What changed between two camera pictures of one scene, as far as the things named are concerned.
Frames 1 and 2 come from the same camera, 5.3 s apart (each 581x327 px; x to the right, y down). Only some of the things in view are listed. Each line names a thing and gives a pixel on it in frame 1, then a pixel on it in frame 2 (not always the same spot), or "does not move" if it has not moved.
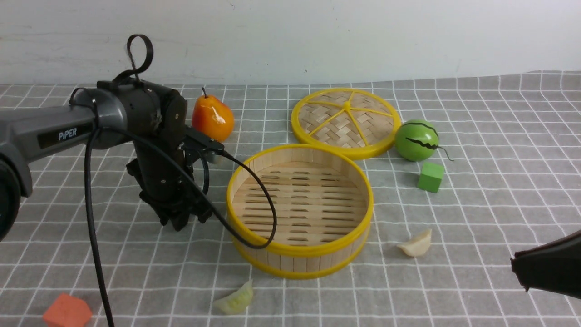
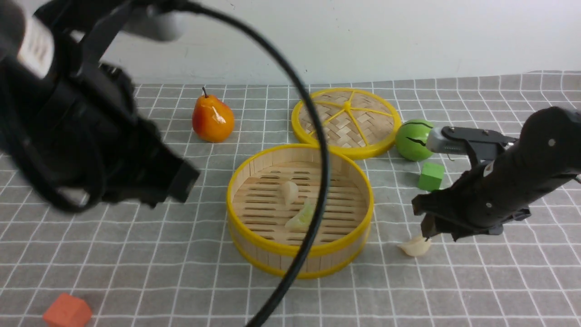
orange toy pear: [213, 117] does not move
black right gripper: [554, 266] to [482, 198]
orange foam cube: [67, 311] does not move
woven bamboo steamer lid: [362, 123] does not move
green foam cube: [430, 177] does not move
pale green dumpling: [237, 302] to [302, 220]
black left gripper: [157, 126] to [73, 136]
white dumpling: [418, 246] does not move
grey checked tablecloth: [486, 166] does not move
